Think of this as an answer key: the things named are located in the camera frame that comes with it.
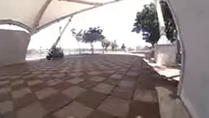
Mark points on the white canopy roof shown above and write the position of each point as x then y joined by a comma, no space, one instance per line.
40,8

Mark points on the row of distant trees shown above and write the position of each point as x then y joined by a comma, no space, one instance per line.
112,45

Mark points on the grey concrete pillar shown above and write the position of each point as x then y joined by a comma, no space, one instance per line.
8,46

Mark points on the low stone wall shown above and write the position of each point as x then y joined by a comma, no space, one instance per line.
165,54

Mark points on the red and grey checkered paving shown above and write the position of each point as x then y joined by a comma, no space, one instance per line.
93,85

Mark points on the pale concrete wall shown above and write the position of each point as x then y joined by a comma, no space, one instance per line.
199,51

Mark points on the pale kerb strip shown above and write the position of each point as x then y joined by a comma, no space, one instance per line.
169,104

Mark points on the large green tree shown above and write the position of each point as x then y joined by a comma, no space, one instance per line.
148,23

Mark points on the slanted canopy support pole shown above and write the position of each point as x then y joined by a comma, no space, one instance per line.
62,31

